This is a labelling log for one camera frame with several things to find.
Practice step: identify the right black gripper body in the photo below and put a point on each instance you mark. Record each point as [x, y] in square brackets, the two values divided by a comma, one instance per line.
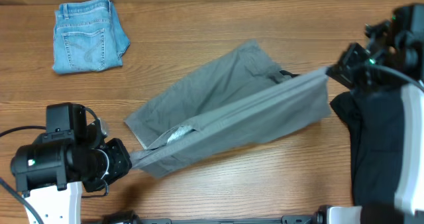
[350, 63]

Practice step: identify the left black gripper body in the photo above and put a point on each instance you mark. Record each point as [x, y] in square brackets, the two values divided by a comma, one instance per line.
[117, 163]

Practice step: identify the grey cargo shorts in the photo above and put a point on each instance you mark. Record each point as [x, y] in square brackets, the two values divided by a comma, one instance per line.
[240, 98]

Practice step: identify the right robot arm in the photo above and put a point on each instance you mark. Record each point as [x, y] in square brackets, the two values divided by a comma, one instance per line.
[396, 46]

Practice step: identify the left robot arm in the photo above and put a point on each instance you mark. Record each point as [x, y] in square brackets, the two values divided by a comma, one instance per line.
[69, 161]

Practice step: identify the black t-shirt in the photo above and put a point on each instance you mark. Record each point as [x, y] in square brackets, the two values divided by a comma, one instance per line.
[376, 126]

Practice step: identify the folded blue denim jeans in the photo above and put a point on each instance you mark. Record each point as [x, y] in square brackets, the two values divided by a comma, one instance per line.
[88, 37]

